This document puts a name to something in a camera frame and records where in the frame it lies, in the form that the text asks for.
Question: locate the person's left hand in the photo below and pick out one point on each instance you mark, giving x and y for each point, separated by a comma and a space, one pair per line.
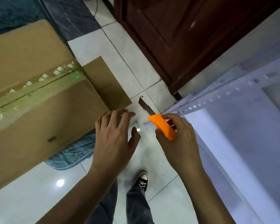
113, 144

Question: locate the black and white sneaker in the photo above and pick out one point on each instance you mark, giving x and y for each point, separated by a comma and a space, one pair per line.
141, 181

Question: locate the small printed brown carton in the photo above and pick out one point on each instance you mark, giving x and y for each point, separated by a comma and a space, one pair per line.
42, 105

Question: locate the person's right hand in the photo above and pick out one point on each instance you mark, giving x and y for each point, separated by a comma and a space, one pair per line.
179, 147

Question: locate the teal fabric chair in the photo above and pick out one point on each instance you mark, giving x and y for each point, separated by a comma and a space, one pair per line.
14, 14

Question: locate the person's left forearm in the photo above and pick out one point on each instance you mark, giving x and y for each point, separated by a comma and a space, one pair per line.
79, 198

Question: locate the person's right forearm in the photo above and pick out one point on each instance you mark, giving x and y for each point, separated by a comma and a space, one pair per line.
207, 198

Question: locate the person's grey trouser legs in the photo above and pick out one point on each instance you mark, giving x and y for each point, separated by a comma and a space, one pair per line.
137, 207

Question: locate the orange utility knife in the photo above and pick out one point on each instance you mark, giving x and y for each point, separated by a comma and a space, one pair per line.
161, 126

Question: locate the white metal shelving rack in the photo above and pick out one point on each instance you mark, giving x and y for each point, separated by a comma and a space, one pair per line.
251, 128

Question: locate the dark wooden door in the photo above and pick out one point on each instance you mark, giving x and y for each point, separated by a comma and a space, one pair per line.
186, 30

